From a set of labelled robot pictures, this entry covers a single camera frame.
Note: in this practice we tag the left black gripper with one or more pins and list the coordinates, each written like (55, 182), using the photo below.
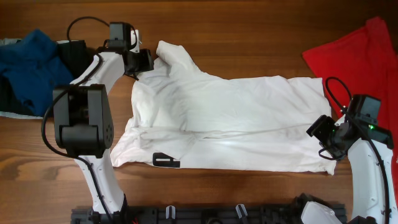
(144, 61)

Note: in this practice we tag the white t-shirt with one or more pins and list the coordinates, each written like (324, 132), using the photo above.
(207, 122)

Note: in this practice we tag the black folded garment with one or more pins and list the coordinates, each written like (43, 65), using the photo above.
(75, 56)

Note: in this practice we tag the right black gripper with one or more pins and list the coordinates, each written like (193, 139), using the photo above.
(321, 131)

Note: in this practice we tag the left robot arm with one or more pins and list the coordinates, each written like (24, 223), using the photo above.
(83, 123)

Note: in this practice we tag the blue folded shirt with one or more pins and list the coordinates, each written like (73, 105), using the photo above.
(33, 68)

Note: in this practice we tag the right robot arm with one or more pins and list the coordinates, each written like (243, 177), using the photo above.
(369, 151)

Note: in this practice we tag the red t-shirt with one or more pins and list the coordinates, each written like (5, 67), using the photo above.
(367, 63)

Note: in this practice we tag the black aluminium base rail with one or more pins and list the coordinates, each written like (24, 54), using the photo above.
(278, 213)

